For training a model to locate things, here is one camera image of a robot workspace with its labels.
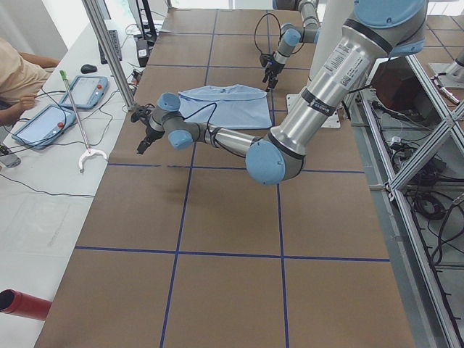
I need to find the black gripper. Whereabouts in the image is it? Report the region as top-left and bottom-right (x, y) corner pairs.
(260, 53), (284, 91)
(130, 105), (163, 154)

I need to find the light blue t-shirt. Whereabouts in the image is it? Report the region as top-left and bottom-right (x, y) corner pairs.
(178, 84), (272, 130)

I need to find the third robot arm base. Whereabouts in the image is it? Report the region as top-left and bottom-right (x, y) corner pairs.
(428, 51), (463, 106)

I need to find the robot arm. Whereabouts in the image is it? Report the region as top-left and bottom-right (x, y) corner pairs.
(131, 1), (428, 185)
(254, 0), (320, 92)

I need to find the reacher grabber tool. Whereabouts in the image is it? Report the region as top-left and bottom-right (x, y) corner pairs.
(59, 70), (108, 173)

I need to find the upper teach pendant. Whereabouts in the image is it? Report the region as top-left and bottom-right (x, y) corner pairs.
(68, 75), (109, 109)

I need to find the teach pendant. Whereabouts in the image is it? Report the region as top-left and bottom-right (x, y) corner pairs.
(68, 75), (109, 109)
(12, 104), (75, 149)

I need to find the black computer mouse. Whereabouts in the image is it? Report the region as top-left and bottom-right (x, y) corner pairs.
(80, 64), (98, 74)

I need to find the lower teach pendant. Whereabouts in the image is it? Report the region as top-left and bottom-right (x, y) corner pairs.
(12, 104), (75, 149)

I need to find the brown paper table cover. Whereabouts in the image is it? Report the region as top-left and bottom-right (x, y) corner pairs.
(34, 9), (421, 348)

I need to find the black keyboard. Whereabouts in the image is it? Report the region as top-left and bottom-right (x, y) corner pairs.
(98, 30), (123, 65)

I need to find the person in beige shirt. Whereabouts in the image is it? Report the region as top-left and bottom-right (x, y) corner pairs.
(1, 38), (60, 126)

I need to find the red cylinder bottle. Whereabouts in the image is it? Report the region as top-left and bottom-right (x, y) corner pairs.
(1, 289), (52, 321)

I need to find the aluminium frame post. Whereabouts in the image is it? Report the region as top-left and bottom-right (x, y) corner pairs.
(82, 0), (136, 112)

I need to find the aluminium frame rack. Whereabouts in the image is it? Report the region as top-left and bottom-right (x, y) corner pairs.
(354, 56), (463, 347)

